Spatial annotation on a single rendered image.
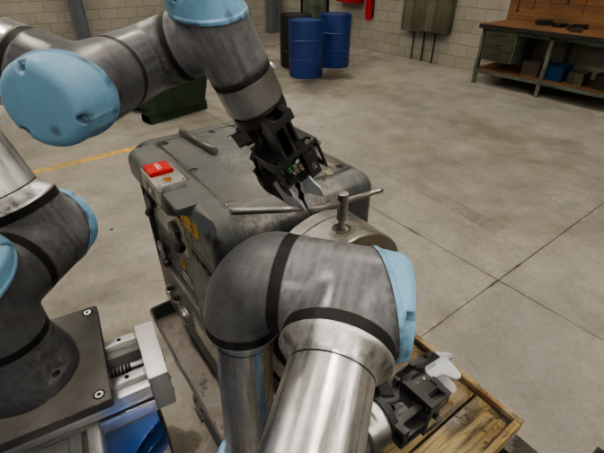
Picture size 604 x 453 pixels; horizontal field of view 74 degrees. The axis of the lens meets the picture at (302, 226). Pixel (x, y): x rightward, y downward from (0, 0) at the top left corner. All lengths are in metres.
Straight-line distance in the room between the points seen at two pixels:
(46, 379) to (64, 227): 0.23
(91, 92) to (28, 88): 0.04
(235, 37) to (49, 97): 0.19
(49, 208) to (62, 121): 0.34
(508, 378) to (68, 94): 2.20
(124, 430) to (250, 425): 0.29
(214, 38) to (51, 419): 0.56
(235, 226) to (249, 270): 0.43
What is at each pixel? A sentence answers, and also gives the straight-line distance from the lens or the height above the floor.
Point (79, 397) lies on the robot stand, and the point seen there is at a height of 1.16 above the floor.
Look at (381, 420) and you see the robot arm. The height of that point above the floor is 1.13.
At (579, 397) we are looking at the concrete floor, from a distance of 2.41.
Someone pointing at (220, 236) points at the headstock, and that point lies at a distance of 0.83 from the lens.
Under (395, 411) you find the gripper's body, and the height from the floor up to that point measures 1.11.
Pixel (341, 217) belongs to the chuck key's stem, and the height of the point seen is 1.27.
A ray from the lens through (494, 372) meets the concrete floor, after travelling 2.32.
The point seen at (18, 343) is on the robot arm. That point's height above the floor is 1.27.
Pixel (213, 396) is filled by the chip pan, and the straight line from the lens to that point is 1.42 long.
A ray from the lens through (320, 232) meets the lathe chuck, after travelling 0.83.
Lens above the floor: 1.71
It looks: 34 degrees down
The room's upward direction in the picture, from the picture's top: straight up
